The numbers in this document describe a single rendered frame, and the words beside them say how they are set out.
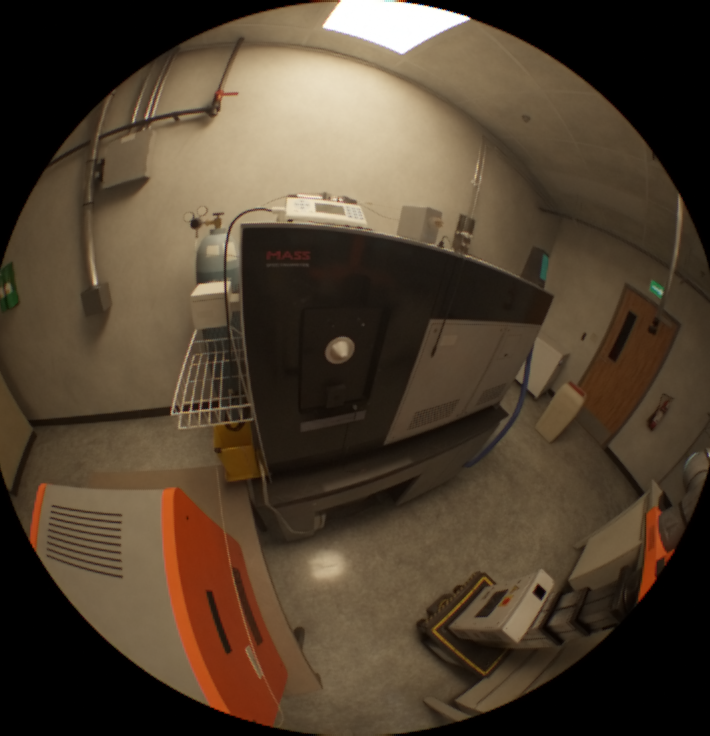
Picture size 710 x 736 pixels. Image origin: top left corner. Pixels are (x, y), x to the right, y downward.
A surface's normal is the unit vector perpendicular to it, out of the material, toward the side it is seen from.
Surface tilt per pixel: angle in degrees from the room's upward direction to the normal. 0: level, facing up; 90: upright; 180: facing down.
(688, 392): 90
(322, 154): 90
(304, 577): 0
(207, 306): 90
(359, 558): 0
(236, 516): 0
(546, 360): 90
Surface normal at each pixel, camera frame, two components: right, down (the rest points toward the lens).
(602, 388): -0.90, 0.11
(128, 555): 0.16, -0.81
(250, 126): 0.40, 0.57
